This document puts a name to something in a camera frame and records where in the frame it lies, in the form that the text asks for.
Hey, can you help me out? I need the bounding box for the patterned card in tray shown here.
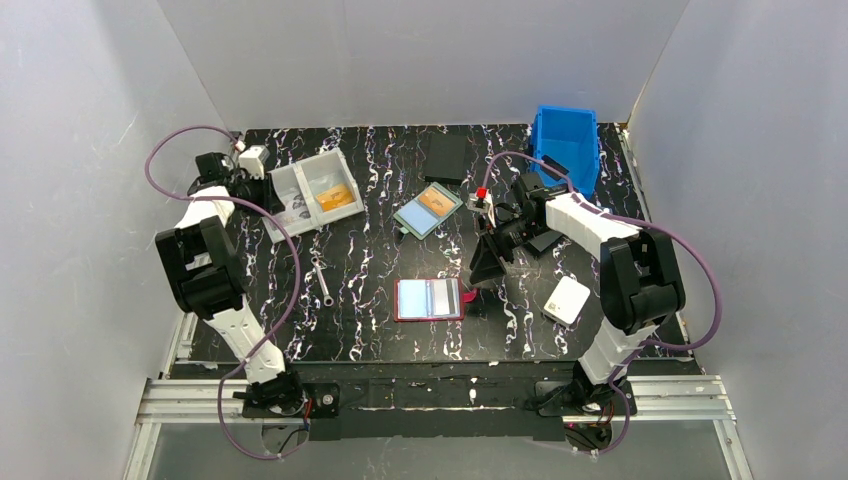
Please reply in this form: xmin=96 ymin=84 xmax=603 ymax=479
xmin=278 ymin=188 xmax=311 ymax=226

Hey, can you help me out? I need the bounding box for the dark grey flat wallet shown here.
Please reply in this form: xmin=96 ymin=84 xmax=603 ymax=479
xmin=524 ymin=230 xmax=563 ymax=258

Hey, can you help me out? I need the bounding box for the clear two-compartment tray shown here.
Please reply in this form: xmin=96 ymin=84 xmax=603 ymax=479
xmin=263 ymin=148 xmax=365 ymax=243

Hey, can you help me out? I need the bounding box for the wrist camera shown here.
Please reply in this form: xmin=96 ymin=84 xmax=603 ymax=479
xmin=466 ymin=187 xmax=496 ymax=234
xmin=236 ymin=145 xmax=270 ymax=180

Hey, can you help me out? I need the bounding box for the green open card wallet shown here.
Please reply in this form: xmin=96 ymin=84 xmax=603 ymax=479
xmin=393 ymin=182 xmax=461 ymax=240

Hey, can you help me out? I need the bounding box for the black card in bin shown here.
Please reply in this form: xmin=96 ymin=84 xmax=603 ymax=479
xmin=541 ymin=155 xmax=569 ymax=177

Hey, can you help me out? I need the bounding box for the orange card in tray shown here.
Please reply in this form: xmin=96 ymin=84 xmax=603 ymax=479
xmin=315 ymin=183 xmax=355 ymax=212

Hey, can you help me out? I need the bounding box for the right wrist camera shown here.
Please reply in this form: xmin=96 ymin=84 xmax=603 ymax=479
xmin=466 ymin=187 xmax=496 ymax=234

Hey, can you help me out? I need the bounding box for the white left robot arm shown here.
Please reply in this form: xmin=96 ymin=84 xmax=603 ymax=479
xmin=154 ymin=152 xmax=306 ymax=414

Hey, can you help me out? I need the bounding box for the white card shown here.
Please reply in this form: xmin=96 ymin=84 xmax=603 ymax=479
xmin=542 ymin=276 xmax=591 ymax=326

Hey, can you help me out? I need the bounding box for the aluminium frame rail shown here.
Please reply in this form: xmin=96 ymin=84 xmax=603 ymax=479
xmin=123 ymin=131 xmax=754 ymax=480

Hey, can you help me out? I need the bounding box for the silver wrench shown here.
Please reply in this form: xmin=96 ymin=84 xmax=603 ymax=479
xmin=311 ymin=256 xmax=335 ymax=307

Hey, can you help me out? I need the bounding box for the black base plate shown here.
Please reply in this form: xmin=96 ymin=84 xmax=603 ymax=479
xmin=241 ymin=357 xmax=637 ymax=444

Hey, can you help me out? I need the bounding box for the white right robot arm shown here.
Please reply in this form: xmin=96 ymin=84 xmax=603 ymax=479
xmin=468 ymin=173 xmax=686 ymax=389

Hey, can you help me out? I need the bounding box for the black wallet at back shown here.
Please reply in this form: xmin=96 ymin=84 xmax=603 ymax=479
xmin=424 ymin=134 xmax=468 ymax=185

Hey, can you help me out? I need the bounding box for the red card holder wallet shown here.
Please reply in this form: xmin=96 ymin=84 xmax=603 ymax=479
xmin=393 ymin=278 xmax=480 ymax=324

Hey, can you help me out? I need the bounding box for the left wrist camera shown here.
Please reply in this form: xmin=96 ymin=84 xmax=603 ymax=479
xmin=236 ymin=145 xmax=270 ymax=180

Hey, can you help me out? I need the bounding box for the blue plastic bin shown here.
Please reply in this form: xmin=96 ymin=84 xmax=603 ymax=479
xmin=527 ymin=105 xmax=600 ymax=199

